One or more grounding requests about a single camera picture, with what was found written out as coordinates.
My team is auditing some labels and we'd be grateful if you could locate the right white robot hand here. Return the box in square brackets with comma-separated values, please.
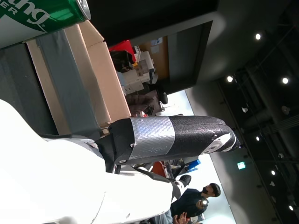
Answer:
[0, 99, 241, 224]

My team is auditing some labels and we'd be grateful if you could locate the green and white beverage can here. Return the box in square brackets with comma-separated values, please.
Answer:
[0, 0, 92, 49]

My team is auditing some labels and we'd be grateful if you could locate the cardboard box with grey tape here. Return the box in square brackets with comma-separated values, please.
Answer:
[23, 20, 132, 136]

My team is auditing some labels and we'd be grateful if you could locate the person with black face mask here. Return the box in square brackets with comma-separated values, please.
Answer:
[170, 183, 221, 219]

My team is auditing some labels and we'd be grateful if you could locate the blue plastic bin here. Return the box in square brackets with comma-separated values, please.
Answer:
[186, 159, 202, 173]

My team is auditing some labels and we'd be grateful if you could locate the red plastic bin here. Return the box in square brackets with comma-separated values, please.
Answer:
[108, 40, 137, 64]

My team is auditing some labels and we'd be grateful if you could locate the brown cork board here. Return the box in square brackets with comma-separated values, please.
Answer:
[137, 36, 170, 80]

